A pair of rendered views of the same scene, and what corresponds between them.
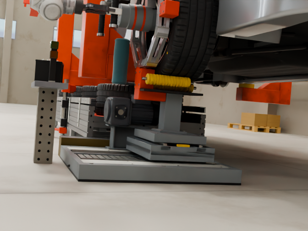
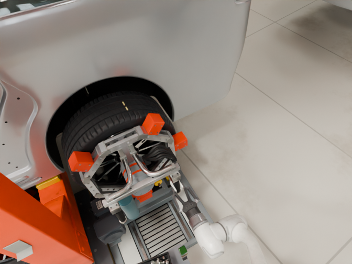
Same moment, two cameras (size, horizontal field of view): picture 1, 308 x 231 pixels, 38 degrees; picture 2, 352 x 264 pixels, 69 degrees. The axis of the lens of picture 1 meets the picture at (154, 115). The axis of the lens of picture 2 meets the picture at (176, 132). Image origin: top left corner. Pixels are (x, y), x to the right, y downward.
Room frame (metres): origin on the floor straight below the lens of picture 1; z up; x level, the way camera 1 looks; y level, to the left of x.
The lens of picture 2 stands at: (2.29, 0.86, 2.15)
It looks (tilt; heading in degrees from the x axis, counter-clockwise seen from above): 53 degrees down; 265
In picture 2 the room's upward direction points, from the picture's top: 6 degrees counter-clockwise
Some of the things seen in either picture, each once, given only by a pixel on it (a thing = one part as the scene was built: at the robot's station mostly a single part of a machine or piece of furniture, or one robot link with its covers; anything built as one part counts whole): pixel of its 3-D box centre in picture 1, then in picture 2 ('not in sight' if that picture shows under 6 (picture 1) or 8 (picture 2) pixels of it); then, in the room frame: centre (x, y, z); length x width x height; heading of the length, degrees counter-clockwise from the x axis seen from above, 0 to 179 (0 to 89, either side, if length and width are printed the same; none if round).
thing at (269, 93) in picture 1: (258, 88); not in sight; (5.49, -1.26, 0.69); 0.52 x 0.17 x 0.35; 108
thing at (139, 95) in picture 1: (150, 85); (140, 186); (2.51, 0.03, 0.48); 0.16 x 0.12 x 0.17; 108
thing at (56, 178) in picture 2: not in sight; (46, 175); (3.07, -0.06, 0.70); 0.14 x 0.14 x 0.05; 18
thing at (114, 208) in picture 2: (107, 6); (112, 203); (2.59, 0.32, 0.93); 0.09 x 0.05 x 0.05; 108
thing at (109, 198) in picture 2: not in sight; (115, 174); (2.55, 0.22, 1.03); 0.19 x 0.18 x 0.11; 108
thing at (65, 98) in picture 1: (64, 106); not in sight; (4.02, 0.81, 0.30); 0.09 x 0.05 x 0.50; 18
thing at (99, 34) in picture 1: (101, 22); (119, 215); (2.59, 0.35, 0.83); 0.04 x 0.04 x 0.16
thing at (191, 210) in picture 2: (83, 7); (190, 209); (2.21, 0.39, 0.83); 0.09 x 0.08 x 0.07; 108
